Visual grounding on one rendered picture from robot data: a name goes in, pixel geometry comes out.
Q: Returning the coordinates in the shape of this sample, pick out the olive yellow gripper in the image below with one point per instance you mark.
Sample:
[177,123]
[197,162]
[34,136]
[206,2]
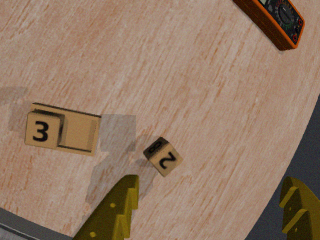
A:
[111,220]

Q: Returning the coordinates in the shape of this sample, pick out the orange digital multimeter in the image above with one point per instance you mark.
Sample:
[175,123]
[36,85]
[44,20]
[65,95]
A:
[279,20]

